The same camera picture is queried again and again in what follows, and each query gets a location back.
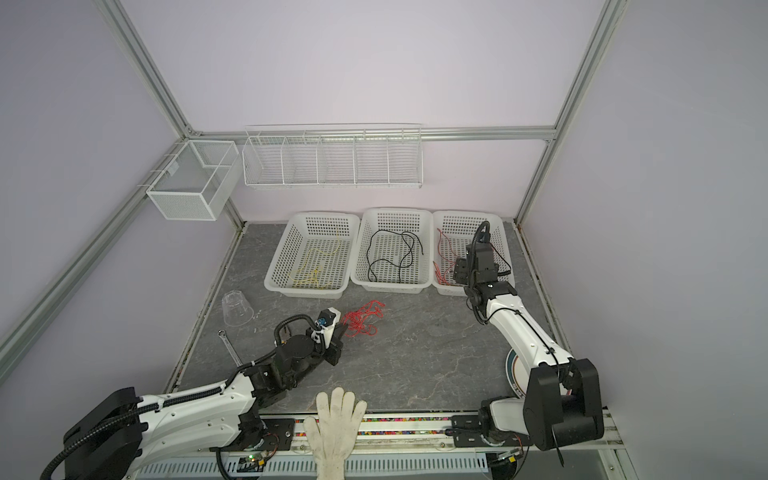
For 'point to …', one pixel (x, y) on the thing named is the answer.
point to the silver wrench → (231, 347)
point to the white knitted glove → (333, 434)
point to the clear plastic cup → (236, 312)
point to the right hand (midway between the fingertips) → (475, 265)
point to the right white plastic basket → (452, 231)
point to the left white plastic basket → (318, 256)
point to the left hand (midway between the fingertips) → (345, 328)
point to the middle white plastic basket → (394, 250)
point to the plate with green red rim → (510, 362)
